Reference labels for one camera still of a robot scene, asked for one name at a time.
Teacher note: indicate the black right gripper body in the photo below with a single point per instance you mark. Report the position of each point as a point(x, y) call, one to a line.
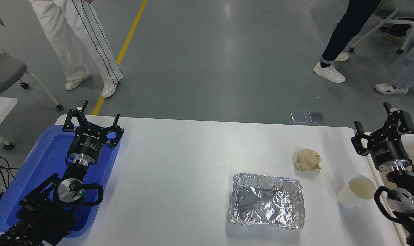
point(389, 150)

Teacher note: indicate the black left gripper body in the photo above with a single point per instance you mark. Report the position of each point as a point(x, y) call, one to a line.
point(85, 145)

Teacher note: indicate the white paper cup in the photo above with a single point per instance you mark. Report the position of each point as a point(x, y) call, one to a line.
point(350, 196)

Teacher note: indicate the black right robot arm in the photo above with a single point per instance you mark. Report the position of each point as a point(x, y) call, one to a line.
point(401, 201)

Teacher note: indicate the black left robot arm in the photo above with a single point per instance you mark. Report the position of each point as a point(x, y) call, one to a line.
point(39, 215)

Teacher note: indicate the blue plastic tray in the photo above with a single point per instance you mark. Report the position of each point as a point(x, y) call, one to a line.
point(46, 160)

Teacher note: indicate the metal floor plate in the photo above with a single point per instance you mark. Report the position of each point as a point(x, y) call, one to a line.
point(317, 117)
point(299, 117)

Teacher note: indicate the crumpled tan paper ball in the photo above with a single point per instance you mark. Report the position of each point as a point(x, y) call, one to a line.
point(307, 160)

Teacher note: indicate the person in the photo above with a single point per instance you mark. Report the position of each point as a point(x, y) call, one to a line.
point(80, 41)
point(346, 30)
point(411, 65)
point(399, 30)

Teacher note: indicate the crumpled foil tray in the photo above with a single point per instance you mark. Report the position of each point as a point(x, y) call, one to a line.
point(266, 201)

